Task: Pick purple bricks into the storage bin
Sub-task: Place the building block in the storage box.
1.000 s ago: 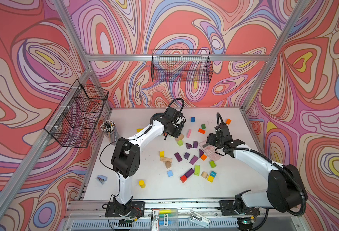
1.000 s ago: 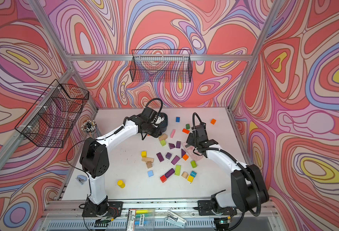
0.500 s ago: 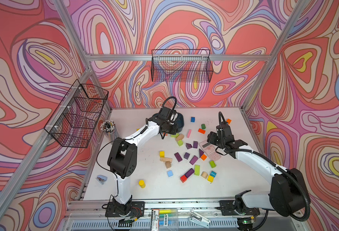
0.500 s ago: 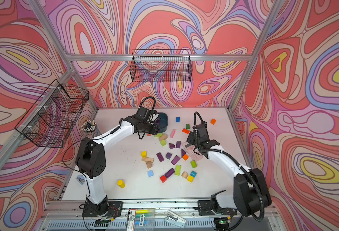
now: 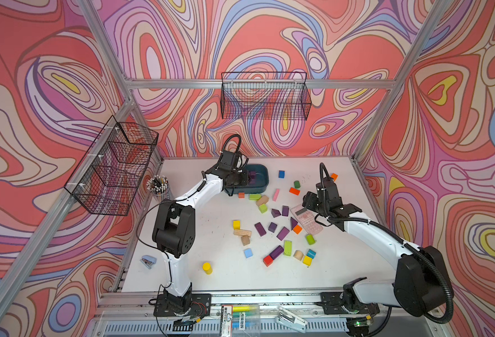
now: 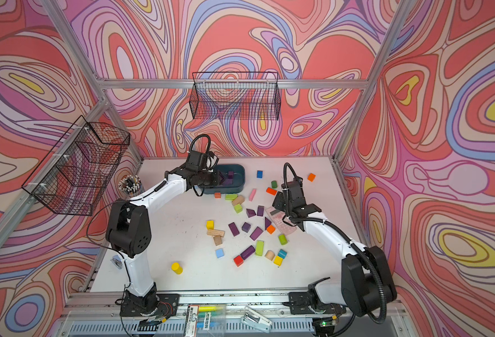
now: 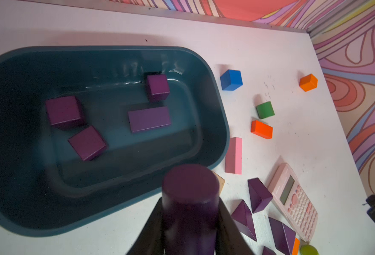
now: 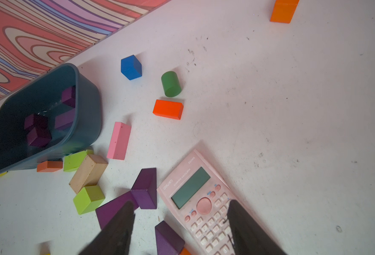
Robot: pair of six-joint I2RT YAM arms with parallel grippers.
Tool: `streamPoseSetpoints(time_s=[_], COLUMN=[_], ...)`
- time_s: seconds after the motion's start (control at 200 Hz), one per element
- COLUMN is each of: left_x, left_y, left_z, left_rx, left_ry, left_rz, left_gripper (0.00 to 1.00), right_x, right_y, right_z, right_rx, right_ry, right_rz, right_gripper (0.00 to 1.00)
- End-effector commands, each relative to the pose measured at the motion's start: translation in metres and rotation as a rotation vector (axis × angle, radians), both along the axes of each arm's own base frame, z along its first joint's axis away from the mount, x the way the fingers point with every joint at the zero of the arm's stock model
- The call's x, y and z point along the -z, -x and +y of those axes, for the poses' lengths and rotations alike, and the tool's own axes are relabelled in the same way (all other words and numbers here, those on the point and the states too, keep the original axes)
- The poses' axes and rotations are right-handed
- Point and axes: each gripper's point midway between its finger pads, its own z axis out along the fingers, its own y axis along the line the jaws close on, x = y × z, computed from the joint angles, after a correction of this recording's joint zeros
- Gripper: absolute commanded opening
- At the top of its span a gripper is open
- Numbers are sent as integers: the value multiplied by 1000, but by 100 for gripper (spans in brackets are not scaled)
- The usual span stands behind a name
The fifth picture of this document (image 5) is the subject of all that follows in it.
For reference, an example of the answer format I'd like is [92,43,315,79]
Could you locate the purple small cube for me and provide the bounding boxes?
[268,223,277,233]

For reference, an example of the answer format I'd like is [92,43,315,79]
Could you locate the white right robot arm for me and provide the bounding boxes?
[302,179,455,324]

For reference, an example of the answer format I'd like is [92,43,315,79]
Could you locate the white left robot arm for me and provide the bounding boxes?
[152,150,249,308]

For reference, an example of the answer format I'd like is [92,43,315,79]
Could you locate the teal plastic storage bin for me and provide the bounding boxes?
[223,164,269,196]

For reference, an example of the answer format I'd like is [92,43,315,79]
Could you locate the pink calculator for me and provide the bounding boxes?
[291,205,323,235]

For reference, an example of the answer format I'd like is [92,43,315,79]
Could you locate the red-orange wooden block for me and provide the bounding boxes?
[289,188,300,196]

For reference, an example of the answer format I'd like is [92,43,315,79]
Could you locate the light green flat block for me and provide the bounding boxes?
[249,194,261,201]

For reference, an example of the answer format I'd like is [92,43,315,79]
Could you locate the purple prism near calculator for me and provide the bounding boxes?
[290,217,298,230]

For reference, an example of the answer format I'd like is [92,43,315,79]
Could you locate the green cylinder near calculator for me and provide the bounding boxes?
[306,234,316,246]

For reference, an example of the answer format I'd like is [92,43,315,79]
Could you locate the natural wood block rear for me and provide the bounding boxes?
[256,195,269,206]

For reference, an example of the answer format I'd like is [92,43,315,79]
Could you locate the pink long wooden block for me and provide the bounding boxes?
[272,188,280,202]

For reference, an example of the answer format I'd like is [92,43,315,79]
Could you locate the teal small cube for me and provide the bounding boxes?
[306,249,316,259]

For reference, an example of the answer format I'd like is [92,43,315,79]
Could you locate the natural wood cylinder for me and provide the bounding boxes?
[294,250,304,261]

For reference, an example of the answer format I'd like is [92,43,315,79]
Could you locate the light green rectangular block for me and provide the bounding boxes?
[283,240,292,256]

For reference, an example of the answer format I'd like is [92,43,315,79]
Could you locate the yellow small cube front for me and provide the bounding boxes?
[302,256,313,267]

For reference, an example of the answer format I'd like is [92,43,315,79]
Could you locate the natural wood long block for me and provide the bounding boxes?
[233,229,252,237]

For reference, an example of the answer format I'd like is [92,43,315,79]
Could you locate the purple long brick front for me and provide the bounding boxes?
[269,246,285,260]

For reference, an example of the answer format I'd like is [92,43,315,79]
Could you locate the pen holder cup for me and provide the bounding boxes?
[146,175,172,202]

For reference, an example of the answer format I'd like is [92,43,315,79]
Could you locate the natural wood small block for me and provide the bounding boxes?
[240,235,250,247]

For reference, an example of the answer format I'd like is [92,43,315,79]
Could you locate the red wooden cube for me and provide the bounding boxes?
[263,255,274,267]

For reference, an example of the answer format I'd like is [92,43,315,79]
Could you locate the light blue wooden cube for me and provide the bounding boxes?
[244,248,253,258]

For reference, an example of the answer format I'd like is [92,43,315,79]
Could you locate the yellow wooden cylinder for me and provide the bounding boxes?
[202,262,213,275]

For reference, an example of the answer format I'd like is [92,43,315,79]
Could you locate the clear plastic stapler front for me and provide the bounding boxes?
[275,306,308,334]

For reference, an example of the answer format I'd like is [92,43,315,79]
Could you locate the marker box front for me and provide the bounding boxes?
[219,304,261,337]

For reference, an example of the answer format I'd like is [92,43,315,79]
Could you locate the black wire basket back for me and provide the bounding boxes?
[220,70,312,121]

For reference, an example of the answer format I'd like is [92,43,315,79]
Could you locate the black wire basket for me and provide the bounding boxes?
[220,70,312,121]
[64,117,159,216]

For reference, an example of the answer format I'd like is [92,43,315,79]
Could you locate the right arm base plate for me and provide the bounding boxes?
[316,292,380,316]

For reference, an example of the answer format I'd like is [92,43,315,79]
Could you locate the black wire basket left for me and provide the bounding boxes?
[64,117,159,216]

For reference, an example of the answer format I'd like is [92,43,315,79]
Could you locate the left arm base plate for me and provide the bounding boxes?
[149,292,212,318]

